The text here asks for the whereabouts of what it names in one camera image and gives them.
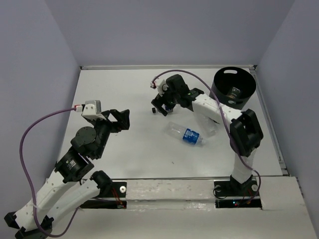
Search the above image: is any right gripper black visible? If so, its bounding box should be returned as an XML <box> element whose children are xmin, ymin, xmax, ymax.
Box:
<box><xmin>152</xmin><ymin>83</ymin><xmax>180</xmax><ymax>117</ymax></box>

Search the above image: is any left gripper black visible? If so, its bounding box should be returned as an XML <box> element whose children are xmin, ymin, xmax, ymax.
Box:
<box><xmin>89</xmin><ymin>109</ymin><xmax>131</xmax><ymax>158</ymax></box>

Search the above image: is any blue label water bottle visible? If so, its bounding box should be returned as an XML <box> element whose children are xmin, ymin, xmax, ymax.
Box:
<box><xmin>164</xmin><ymin>121</ymin><xmax>206</xmax><ymax>146</ymax></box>

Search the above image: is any orange juice bottle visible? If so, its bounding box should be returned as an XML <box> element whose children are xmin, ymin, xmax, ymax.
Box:
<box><xmin>227</xmin><ymin>87</ymin><xmax>242</xmax><ymax>100</ymax></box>

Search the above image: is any black cap cola bottle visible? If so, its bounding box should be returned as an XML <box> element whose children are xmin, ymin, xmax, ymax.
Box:
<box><xmin>152</xmin><ymin>105</ymin><xmax>173</xmax><ymax>114</ymax></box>

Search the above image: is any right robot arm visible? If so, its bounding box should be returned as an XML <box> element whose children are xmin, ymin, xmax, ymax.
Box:
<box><xmin>151</xmin><ymin>74</ymin><xmax>264</xmax><ymax>195</ymax></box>

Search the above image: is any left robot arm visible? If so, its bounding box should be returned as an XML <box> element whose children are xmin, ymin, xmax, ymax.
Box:
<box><xmin>4</xmin><ymin>105</ymin><xmax>130</xmax><ymax>239</ymax></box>

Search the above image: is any black round bin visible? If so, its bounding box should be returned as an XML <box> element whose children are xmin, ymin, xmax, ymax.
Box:
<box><xmin>209</xmin><ymin>66</ymin><xmax>257</xmax><ymax>110</ymax></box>

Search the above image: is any clear unlabeled plastic bottle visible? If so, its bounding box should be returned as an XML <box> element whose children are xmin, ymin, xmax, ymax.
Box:
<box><xmin>199</xmin><ymin>115</ymin><xmax>217</xmax><ymax>137</ymax></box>

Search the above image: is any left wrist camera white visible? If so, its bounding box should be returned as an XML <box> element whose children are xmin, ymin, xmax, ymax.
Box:
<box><xmin>74</xmin><ymin>100</ymin><xmax>105</xmax><ymax>120</ymax></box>

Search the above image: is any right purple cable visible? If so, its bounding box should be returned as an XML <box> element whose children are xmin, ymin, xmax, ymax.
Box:
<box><xmin>151</xmin><ymin>69</ymin><xmax>261</xmax><ymax>207</ymax></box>

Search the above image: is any purple cable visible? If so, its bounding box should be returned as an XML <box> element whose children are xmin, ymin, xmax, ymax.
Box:
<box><xmin>19</xmin><ymin>106</ymin><xmax>83</xmax><ymax>237</ymax></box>
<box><xmin>151</xmin><ymin>69</ymin><xmax>261</xmax><ymax>207</ymax></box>

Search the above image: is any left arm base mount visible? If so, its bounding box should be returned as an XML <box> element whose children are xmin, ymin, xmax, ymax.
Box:
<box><xmin>80</xmin><ymin>181</ymin><xmax>127</xmax><ymax>209</ymax></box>

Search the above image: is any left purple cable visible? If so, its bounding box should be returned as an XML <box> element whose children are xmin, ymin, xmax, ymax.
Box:
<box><xmin>19</xmin><ymin>106</ymin><xmax>83</xmax><ymax>237</ymax></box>

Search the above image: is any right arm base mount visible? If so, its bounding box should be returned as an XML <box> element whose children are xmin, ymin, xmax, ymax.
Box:
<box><xmin>213</xmin><ymin>180</ymin><xmax>262</xmax><ymax>209</ymax></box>

